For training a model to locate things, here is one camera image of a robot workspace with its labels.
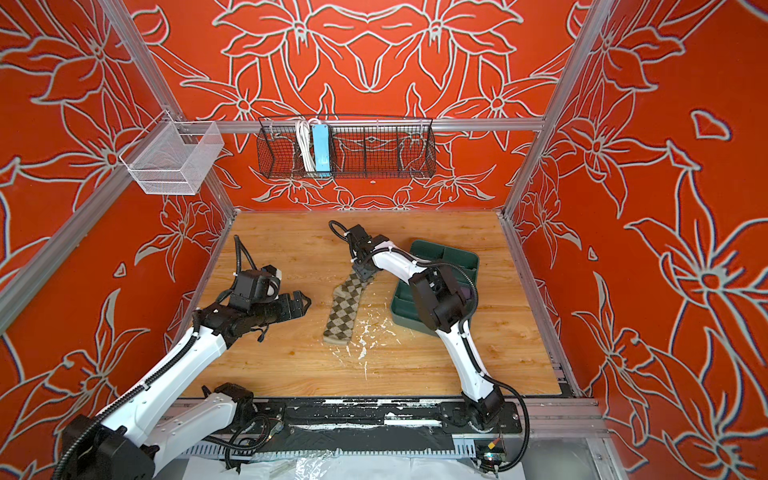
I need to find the green compartment tray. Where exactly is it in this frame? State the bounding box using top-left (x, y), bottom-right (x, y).
top-left (391, 240), bottom-right (479, 338)

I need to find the argyle brown green sock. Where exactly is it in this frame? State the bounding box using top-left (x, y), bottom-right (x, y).
top-left (322, 272), bottom-right (371, 345)

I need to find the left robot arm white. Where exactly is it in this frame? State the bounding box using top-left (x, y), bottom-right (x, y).
top-left (52, 265), bottom-right (312, 479)

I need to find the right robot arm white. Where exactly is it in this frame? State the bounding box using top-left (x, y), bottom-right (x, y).
top-left (334, 225), bottom-right (530, 435)

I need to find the blue white box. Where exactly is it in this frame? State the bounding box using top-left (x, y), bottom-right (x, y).
top-left (312, 123), bottom-right (331, 177)

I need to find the black wire wall basket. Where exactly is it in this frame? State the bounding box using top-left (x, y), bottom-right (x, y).
top-left (256, 115), bottom-right (437, 180)

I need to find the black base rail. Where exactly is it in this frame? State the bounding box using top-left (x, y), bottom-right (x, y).
top-left (231, 397), bottom-right (524, 461)

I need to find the white cable bundle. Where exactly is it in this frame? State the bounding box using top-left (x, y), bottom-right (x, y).
top-left (295, 119), bottom-right (317, 175)

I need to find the clear plastic wall bin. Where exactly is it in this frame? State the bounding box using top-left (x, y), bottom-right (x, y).
top-left (119, 121), bottom-right (224, 196)

